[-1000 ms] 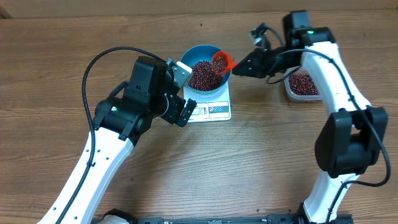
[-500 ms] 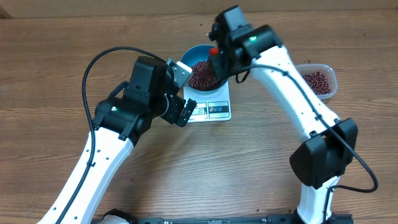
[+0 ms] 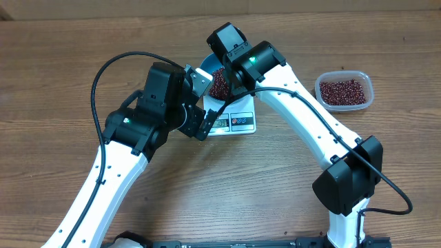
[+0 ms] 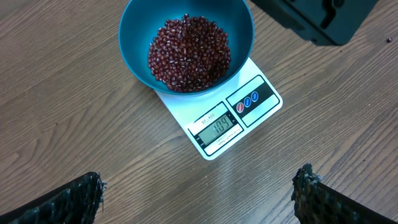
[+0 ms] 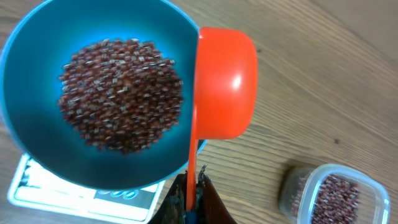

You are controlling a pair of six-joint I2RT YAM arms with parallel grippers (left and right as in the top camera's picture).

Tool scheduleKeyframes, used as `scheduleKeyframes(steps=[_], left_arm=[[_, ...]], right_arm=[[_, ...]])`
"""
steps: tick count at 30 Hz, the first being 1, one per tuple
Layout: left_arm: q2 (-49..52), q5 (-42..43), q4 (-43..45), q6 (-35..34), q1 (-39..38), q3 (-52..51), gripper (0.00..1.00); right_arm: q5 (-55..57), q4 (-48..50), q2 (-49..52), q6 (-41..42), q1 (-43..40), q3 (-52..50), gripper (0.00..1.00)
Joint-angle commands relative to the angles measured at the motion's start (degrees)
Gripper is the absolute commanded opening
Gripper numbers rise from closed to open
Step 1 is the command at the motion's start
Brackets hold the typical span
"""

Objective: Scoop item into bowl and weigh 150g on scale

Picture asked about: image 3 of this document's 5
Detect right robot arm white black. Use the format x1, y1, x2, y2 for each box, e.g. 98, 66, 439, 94
207, 23, 383, 247

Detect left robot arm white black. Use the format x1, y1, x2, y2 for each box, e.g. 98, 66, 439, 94
45, 62, 214, 247

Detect red beans in bowl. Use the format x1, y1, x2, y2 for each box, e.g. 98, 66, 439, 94
209, 68, 229, 101

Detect teal metal bowl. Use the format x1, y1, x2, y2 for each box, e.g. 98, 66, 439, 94
201, 54, 254, 112

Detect white digital kitchen scale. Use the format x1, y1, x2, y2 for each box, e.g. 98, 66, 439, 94
208, 95, 256, 136

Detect clear plastic container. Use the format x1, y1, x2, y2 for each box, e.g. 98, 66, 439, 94
314, 70, 375, 112

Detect red beans in container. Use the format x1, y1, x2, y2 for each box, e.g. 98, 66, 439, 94
319, 79, 367, 105

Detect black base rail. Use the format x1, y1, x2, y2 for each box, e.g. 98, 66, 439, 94
101, 230, 393, 248

